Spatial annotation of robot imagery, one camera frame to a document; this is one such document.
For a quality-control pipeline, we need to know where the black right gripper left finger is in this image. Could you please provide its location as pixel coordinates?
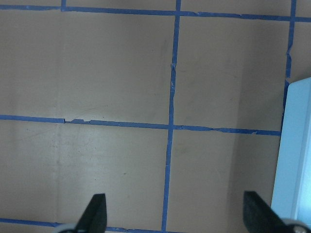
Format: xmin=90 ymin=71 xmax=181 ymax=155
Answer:
xmin=74 ymin=193 xmax=107 ymax=233

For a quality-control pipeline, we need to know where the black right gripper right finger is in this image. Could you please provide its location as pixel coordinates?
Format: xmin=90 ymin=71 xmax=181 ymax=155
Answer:
xmin=243 ymin=191 xmax=294 ymax=233

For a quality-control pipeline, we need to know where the light blue plastic bin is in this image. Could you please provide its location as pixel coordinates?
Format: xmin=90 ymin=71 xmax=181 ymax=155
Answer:
xmin=272 ymin=78 xmax=311 ymax=225

